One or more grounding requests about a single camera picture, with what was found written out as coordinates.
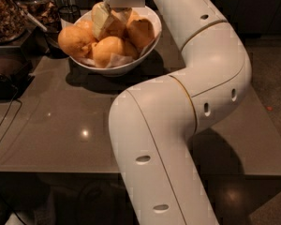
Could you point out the glass jar with dried snacks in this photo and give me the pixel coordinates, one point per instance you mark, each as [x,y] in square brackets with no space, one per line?
[45,11]

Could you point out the small orange front right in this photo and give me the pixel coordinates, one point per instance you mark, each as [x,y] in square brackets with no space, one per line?
[131,50]

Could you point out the large orange front left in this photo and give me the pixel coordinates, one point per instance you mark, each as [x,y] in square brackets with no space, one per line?
[75,41]

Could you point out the glass jar of nuts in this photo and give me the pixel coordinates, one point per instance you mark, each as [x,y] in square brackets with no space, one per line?
[12,22]

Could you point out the white ceramic bowl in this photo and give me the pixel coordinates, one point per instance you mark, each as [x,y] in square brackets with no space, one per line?
[143,11]

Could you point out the black wire cup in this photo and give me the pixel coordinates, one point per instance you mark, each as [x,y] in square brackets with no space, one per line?
[69,13]

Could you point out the black appliance on left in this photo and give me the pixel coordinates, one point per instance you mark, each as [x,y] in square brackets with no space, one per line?
[15,75]

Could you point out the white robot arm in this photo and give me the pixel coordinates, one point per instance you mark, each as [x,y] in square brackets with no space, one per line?
[150,123]

